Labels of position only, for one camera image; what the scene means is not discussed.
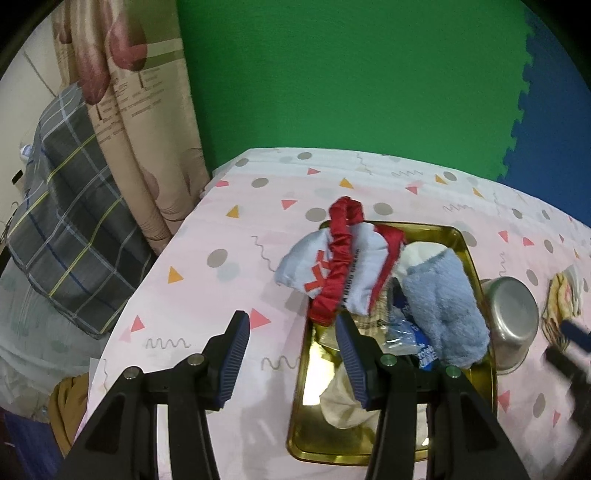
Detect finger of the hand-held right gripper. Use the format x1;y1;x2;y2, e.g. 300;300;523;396
560;320;591;352
544;345;591;432

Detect mustard brown cloth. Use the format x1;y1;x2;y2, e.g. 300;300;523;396
48;374;93;457

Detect green foam mat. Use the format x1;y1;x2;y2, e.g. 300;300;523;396
175;0;532;183

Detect grey plaid blanket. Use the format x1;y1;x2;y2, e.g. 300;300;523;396
0;83;158;340

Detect blue foam mat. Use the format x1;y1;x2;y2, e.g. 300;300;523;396
501;9;591;222

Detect white and red underwear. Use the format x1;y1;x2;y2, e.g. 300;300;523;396
308;196;407;326

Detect light blue sock red print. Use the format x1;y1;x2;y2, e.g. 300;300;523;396
274;222;393;317

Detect light blue fuzzy sock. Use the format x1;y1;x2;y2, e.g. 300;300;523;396
402;250;491;367

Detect cream satin scrunchie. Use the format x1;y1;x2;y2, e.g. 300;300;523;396
318;351;384;430

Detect gold metal tray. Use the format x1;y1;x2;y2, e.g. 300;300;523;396
286;220;498;464

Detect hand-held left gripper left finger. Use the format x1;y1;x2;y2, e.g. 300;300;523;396
58;310;251;480

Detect pale floral quilt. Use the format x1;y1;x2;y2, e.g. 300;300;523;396
0;268;112;416

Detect cotton swab plastic packet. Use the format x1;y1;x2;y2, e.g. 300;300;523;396
365;277;407;342

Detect black and blue snack packet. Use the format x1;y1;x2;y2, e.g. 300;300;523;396
383;295;439;370

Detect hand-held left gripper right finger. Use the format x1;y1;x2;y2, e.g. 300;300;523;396
335;310;532;480

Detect pink patterned bedsheet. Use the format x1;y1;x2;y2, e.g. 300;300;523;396
76;148;591;480

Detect beige floral curtain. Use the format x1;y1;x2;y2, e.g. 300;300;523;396
48;0;213;254

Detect yellow and white cloth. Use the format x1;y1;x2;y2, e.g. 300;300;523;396
541;264;583;344

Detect stainless steel bowl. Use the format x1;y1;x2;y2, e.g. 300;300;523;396
480;276;540;374

